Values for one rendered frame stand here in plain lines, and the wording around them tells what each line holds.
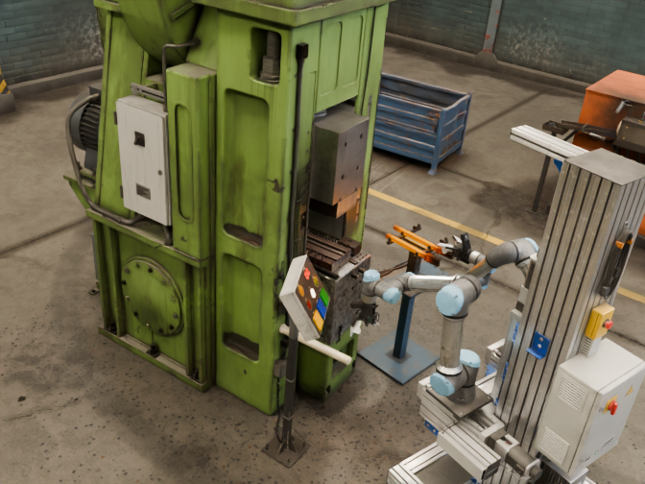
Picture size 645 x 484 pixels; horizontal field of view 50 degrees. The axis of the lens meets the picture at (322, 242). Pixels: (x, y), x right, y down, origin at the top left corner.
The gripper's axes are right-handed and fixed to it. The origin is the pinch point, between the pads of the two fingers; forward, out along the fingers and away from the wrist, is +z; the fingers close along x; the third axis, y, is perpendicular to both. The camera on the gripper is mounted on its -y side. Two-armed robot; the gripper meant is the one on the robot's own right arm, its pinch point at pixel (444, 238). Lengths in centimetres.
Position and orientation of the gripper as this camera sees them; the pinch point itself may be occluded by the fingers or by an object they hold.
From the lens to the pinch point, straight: 413.4
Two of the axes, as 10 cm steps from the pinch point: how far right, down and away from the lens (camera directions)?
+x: 7.1, -3.1, 6.3
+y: -0.7, 8.6, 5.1
